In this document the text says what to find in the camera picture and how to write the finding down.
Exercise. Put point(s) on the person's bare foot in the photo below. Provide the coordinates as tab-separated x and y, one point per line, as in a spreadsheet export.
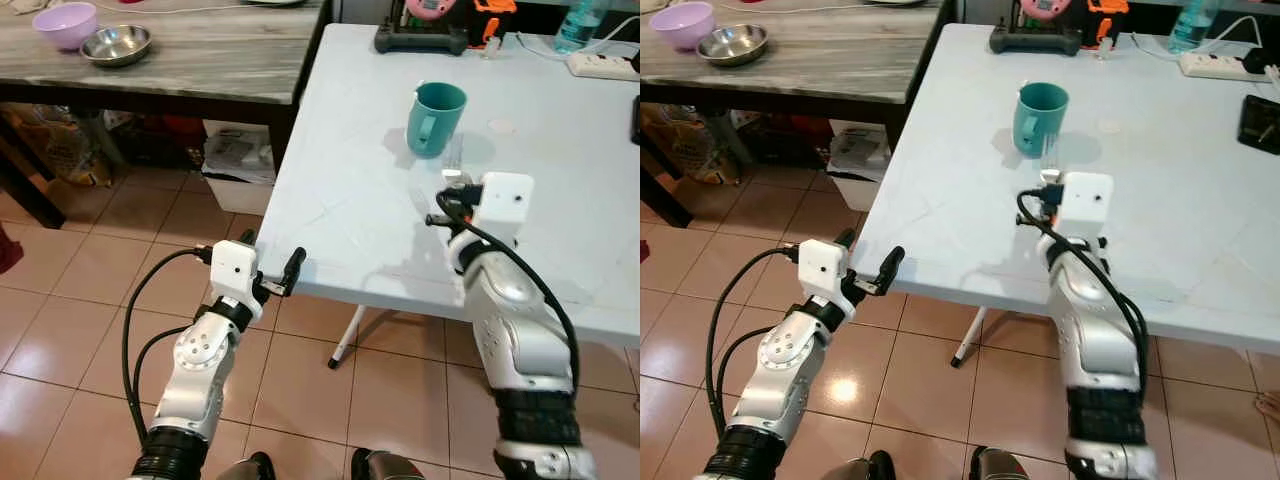
1269	405

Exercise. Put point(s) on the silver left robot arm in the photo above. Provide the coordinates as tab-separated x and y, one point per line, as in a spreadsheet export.
782	365
198	365

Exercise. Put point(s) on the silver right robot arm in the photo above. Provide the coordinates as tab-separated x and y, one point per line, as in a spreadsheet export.
520	330
1100	330

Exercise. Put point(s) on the white folding table leg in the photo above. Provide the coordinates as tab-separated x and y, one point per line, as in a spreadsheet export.
346	336
969	336

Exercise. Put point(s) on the black flat device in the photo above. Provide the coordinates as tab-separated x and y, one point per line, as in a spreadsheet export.
1035	40
420	40

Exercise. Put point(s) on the stainless steel bowl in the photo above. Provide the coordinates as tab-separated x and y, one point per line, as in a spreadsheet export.
116	46
733	45

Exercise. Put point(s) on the clear plastic water bottle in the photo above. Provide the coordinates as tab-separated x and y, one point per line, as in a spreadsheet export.
1193	25
580	25

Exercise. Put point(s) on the purple plastic bowl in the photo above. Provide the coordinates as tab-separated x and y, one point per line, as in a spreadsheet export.
65	25
683	25

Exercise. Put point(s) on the yellow printed bag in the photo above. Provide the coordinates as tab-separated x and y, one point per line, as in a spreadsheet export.
690	142
60	148

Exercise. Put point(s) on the dark wooden marble-top table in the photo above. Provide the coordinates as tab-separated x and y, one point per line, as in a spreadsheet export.
830	60
200	60

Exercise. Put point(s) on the black rectangular pouch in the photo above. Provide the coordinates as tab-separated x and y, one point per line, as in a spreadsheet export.
1261	124

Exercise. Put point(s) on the white power strip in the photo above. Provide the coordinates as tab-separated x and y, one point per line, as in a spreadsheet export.
1212	67
603	67

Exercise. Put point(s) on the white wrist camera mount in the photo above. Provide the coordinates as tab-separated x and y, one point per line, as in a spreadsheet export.
232	268
822	270
1086	205
504	205

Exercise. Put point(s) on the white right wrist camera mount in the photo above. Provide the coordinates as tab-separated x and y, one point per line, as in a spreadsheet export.
1086	205
504	205

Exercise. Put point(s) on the pink round gadget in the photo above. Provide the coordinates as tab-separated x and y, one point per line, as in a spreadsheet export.
432	8
1046	8

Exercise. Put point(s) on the orange and black tool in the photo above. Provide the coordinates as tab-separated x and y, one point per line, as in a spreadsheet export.
1108	20
493	20

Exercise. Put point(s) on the black robot right foot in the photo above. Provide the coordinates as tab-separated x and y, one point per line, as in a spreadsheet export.
386	466
1000	465

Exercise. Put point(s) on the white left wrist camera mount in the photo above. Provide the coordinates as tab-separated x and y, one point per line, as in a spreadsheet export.
822	270
232	268

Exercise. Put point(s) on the black robot left foot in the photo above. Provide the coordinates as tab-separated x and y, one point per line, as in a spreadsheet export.
868	468
248	468

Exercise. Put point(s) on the black robot foot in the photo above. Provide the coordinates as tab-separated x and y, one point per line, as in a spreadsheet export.
248	468
1000	465
868	468
386	466

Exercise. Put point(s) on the white storage box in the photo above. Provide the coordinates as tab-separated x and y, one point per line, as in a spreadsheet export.
238	170
856	168

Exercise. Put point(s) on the teal plastic mug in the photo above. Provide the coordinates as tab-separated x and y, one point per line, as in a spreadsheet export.
437	118
1040	118

